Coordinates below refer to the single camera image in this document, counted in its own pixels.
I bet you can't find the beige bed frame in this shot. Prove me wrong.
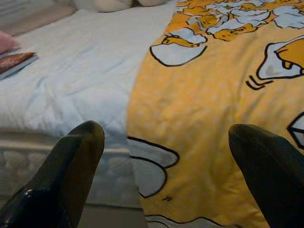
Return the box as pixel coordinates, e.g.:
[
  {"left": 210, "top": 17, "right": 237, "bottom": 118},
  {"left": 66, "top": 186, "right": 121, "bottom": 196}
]
[{"left": 0, "top": 4, "right": 77, "bottom": 37}]

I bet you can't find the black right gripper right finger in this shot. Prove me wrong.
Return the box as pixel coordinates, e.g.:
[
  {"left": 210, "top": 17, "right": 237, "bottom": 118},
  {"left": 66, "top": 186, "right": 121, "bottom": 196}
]
[{"left": 228, "top": 123, "right": 304, "bottom": 228}]

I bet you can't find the pale yellow egg duvet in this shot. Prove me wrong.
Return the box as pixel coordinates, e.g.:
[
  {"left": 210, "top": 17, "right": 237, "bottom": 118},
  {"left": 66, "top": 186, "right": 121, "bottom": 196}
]
[{"left": 125, "top": 23, "right": 304, "bottom": 228}]

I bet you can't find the white plush toy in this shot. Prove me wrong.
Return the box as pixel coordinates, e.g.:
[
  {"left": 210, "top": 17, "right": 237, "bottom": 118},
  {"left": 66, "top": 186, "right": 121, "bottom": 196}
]
[{"left": 73, "top": 0, "right": 170, "bottom": 13}]

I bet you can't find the pink pillow with white print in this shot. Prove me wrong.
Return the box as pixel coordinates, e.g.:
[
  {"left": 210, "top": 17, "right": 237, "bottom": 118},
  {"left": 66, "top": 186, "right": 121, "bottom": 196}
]
[{"left": 0, "top": 30, "right": 21, "bottom": 56}]

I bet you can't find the orange egg print blanket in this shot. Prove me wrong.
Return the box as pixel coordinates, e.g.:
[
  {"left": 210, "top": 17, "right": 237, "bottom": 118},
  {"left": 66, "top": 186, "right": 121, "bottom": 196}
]
[{"left": 170, "top": 0, "right": 304, "bottom": 44}]

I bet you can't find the white quilted mattress pad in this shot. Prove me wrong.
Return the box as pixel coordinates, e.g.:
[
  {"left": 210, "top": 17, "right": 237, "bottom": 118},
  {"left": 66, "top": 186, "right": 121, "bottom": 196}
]
[{"left": 0, "top": 1, "right": 178, "bottom": 154}]

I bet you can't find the dark book with red cover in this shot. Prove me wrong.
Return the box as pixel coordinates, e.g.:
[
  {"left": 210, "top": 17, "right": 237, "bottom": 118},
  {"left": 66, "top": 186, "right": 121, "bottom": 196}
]
[{"left": 0, "top": 52, "right": 39, "bottom": 81}]

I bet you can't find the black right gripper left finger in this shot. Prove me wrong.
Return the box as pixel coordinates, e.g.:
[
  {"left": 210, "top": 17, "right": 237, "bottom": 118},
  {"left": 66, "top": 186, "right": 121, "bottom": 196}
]
[{"left": 0, "top": 120, "right": 106, "bottom": 228}]

